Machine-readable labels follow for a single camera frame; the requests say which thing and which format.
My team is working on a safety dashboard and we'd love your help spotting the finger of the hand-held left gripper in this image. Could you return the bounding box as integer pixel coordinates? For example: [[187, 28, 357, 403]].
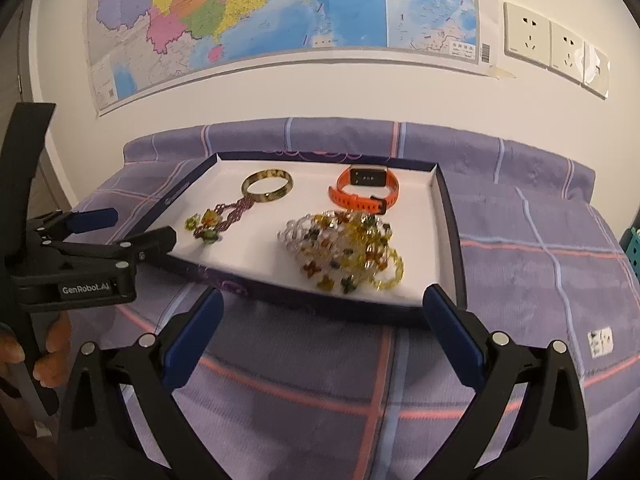
[[46, 225, 179, 271], [27, 207, 119, 242]]

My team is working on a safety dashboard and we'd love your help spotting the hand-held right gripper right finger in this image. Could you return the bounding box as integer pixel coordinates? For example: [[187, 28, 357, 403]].
[[422, 284, 590, 480]]

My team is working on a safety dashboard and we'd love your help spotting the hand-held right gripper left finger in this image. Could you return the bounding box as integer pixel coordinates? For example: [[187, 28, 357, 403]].
[[57, 287, 236, 480]]

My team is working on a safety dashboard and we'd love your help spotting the purple beaded chain ornament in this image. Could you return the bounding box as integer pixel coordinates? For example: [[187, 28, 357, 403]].
[[184, 194, 256, 245]]

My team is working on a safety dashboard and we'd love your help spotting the white tray with dark rim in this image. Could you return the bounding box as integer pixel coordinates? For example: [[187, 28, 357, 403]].
[[135, 151, 468, 331]]

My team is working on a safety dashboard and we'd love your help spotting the pile of amber beaded bracelets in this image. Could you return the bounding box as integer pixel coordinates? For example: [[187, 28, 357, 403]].
[[277, 210, 405, 295]]

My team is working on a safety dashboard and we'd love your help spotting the person's left hand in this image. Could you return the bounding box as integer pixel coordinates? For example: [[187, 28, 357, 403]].
[[0, 312, 73, 389]]

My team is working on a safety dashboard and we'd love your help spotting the purple plaid blanket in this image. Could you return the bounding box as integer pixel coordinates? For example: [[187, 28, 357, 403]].
[[70, 116, 640, 480]]

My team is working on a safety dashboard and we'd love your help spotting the green-brown bangle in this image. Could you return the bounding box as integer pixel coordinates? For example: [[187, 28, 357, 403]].
[[241, 169, 294, 204]]

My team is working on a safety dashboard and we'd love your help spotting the grey wooden panel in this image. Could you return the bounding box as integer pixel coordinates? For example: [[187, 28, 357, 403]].
[[0, 5, 51, 111]]

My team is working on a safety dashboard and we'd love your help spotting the white blanket label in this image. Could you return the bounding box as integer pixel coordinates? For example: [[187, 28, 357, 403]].
[[587, 326, 615, 359]]

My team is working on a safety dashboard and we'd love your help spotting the orange smart band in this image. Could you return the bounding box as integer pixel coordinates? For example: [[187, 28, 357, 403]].
[[328, 164, 401, 215]]

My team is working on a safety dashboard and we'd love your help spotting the teal plastic basket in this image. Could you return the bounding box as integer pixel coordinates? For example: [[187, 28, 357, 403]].
[[620, 226, 640, 277]]

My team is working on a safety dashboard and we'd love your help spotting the colourful wall map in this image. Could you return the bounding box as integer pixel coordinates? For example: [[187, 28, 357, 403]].
[[86, 0, 481, 118]]

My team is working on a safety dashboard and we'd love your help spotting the white wall socket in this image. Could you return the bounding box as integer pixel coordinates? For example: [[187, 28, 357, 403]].
[[502, 2, 553, 68], [582, 42, 611, 100], [549, 20, 587, 83]]

